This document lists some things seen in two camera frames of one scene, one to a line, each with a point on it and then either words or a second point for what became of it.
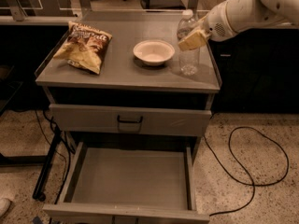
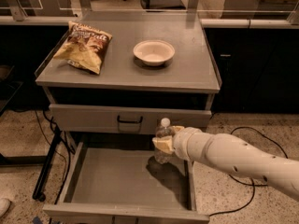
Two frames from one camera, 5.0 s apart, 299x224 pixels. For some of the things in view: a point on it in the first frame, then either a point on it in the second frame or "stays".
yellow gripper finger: (193, 41) to (164, 143)
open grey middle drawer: (128, 183) stays
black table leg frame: (44, 161) stays
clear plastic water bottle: (191, 35) to (163, 132)
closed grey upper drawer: (126, 119) stays
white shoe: (5, 204) stays
